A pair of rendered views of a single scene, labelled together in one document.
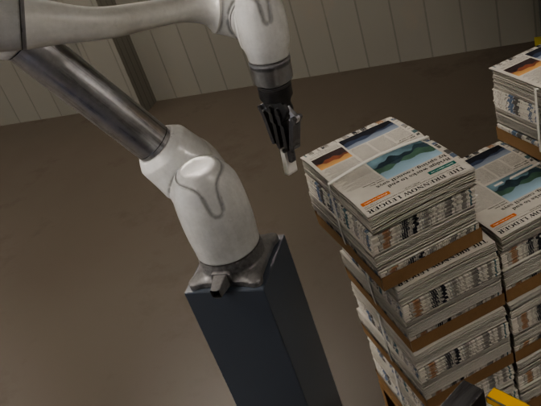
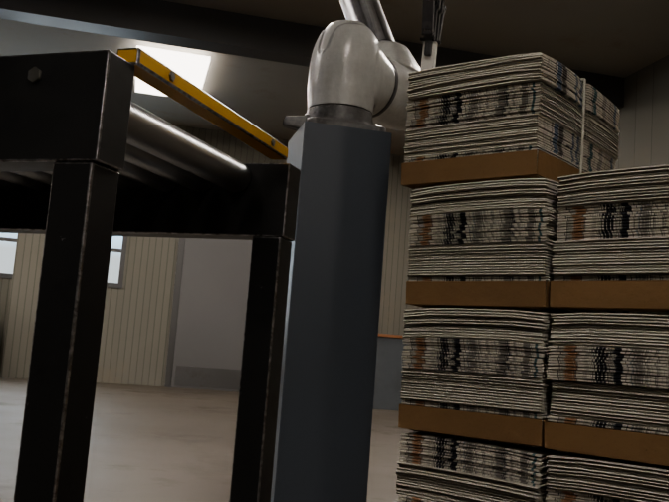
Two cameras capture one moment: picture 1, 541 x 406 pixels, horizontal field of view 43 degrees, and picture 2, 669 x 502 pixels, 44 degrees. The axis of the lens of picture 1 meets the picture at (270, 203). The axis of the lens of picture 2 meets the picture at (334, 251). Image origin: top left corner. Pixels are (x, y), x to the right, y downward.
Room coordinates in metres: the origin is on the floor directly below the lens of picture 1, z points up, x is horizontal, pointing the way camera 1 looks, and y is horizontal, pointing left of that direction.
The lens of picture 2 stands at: (0.16, -1.36, 0.50)
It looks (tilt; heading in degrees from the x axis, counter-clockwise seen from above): 7 degrees up; 52
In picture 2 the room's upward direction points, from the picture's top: 4 degrees clockwise
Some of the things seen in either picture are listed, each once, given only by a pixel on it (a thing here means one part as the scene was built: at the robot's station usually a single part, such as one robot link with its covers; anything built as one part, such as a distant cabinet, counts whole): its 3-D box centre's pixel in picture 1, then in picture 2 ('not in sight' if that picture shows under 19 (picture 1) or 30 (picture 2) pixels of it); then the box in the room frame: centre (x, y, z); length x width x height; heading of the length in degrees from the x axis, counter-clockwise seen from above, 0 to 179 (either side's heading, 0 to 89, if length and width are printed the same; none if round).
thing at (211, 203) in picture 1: (211, 204); (346, 69); (1.33, 0.13, 1.17); 0.18 x 0.16 x 0.22; 9
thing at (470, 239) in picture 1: (415, 243); (485, 175); (1.34, -0.31, 0.86); 0.29 x 0.16 x 0.04; 102
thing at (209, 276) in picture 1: (229, 258); (331, 124); (1.30, 0.13, 1.03); 0.22 x 0.18 x 0.06; 155
